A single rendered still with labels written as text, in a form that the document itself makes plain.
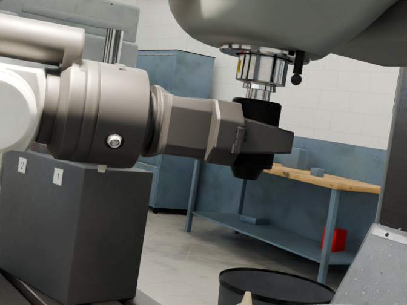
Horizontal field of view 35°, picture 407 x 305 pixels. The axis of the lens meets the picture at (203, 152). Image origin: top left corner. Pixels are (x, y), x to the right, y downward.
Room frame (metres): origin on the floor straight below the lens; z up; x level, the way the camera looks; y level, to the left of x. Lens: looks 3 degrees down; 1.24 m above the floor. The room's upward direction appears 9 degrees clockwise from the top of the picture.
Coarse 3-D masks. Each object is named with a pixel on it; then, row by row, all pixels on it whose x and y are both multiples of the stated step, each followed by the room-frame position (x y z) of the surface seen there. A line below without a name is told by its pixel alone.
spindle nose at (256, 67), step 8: (240, 56) 0.60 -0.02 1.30; (248, 56) 0.59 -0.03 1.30; (256, 56) 0.59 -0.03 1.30; (264, 56) 0.59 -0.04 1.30; (272, 56) 0.59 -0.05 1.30; (240, 64) 0.60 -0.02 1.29; (248, 64) 0.59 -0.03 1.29; (256, 64) 0.59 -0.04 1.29; (264, 64) 0.59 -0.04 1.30; (272, 64) 0.59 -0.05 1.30; (280, 64) 0.59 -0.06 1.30; (288, 64) 0.60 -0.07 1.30; (240, 72) 0.60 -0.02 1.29; (248, 72) 0.59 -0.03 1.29; (256, 72) 0.59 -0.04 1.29; (264, 72) 0.59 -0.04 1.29; (272, 72) 0.59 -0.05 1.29; (280, 72) 0.59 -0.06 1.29; (240, 80) 0.62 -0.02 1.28; (248, 80) 0.60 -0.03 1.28; (256, 80) 0.59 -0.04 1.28; (264, 80) 0.59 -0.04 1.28; (272, 80) 0.59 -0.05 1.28; (280, 80) 0.59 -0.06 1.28
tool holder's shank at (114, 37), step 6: (108, 30) 0.92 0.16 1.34; (114, 30) 0.92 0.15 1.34; (120, 30) 0.92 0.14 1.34; (108, 36) 0.92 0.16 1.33; (114, 36) 0.92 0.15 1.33; (120, 36) 0.93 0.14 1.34; (108, 42) 0.92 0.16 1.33; (114, 42) 0.92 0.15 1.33; (120, 42) 0.93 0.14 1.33; (108, 48) 0.92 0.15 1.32; (114, 48) 0.92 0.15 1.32; (120, 48) 0.93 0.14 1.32; (108, 54) 0.92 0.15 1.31; (114, 54) 0.92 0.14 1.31; (120, 54) 0.93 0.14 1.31; (102, 60) 0.93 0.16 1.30; (108, 60) 0.92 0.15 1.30; (114, 60) 0.92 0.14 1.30
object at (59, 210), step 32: (32, 160) 0.94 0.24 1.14; (64, 160) 0.90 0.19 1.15; (32, 192) 0.93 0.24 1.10; (64, 192) 0.88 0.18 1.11; (96, 192) 0.86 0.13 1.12; (128, 192) 0.90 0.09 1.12; (0, 224) 0.99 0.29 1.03; (32, 224) 0.93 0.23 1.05; (64, 224) 0.87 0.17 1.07; (96, 224) 0.87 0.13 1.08; (128, 224) 0.91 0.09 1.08; (0, 256) 0.98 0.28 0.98; (32, 256) 0.92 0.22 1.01; (64, 256) 0.86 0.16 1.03; (96, 256) 0.87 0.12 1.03; (128, 256) 0.91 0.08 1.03; (64, 288) 0.85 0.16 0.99; (96, 288) 0.88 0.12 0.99; (128, 288) 0.92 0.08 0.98
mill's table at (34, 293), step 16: (0, 272) 1.03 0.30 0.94; (0, 288) 0.88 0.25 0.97; (16, 288) 0.96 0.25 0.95; (32, 288) 0.91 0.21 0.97; (0, 304) 0.82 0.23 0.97; (16, 304) 0.83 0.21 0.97; (32, 304) 0.90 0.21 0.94; (48, 304) 0.85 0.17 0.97; (80, 304) 0.90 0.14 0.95; (96, 304) 0.88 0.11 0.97; (112, 304) 0.89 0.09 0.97; (128, 304) 0.92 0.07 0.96; (144, 304) 0.91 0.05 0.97; (160, 304) 0.92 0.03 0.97
